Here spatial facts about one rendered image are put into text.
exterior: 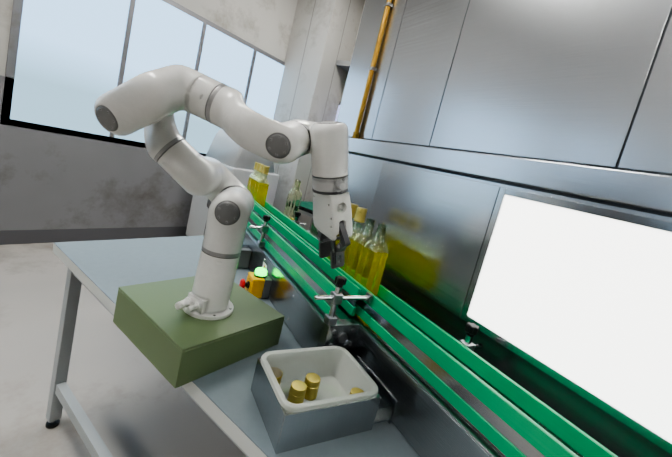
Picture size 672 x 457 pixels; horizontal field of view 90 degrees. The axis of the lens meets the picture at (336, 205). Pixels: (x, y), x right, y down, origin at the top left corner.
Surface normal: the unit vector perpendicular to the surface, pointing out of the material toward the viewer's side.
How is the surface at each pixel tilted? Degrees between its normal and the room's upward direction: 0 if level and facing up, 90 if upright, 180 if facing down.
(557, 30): 90
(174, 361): 90
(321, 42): 90
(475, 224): 90
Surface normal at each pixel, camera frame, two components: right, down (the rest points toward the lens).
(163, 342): -0.57, -0.04
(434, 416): -0.84, -0.15
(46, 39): 0.79, 0.27
